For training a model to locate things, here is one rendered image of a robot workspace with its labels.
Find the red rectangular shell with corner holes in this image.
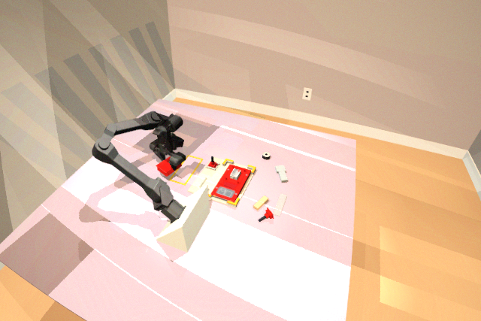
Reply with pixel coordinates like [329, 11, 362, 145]
[156, 156, 182, 177]

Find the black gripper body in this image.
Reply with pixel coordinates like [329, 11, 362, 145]
[150, 138, 186, 166]

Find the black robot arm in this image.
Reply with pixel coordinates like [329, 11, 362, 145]
[92, 111, 186, 224]

